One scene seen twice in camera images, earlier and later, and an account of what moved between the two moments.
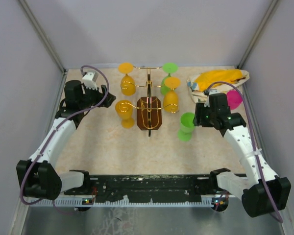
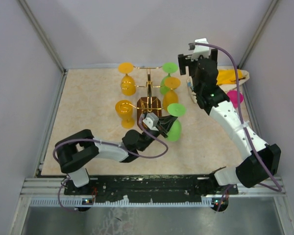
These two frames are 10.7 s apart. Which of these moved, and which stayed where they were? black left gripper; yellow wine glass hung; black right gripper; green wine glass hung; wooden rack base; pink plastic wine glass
Moved: black right gripper; black left gripper
Stayed: wooden rack base; green wine glass hung; yellow wine glass hung; pink plastic wine glass
